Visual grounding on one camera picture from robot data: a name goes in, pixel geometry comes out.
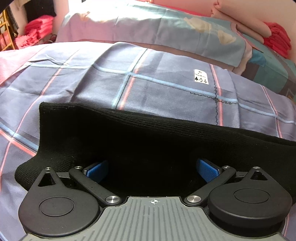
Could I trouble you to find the black pants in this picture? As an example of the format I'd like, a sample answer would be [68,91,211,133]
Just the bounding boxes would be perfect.
[15,102,295,197]

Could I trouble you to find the white sheet label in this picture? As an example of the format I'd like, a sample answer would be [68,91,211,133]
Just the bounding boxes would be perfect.
[194,69,209,85]

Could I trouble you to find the purple plaid bed sheet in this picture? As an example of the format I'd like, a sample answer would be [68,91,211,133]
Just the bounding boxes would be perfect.
[1,42,295,240]

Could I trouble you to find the teal patchwork pillow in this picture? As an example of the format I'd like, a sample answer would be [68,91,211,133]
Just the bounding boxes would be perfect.
[241,35,295,101]

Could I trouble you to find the red folded cloth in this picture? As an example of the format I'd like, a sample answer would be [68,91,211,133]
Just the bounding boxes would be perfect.
[263,23,292,59]

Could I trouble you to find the red clothes pile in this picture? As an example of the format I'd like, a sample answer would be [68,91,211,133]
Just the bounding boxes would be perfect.
[14,15,54,49]

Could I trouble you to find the light blue cloud pillow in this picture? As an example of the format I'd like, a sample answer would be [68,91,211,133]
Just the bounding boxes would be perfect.
[57,1,252,73]

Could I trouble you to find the pink folded blanket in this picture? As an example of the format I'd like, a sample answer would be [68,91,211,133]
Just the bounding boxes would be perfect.
[211,1,272,44]

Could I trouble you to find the wooden shelf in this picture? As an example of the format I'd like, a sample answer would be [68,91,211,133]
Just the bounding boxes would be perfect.
[0,9,16,51]

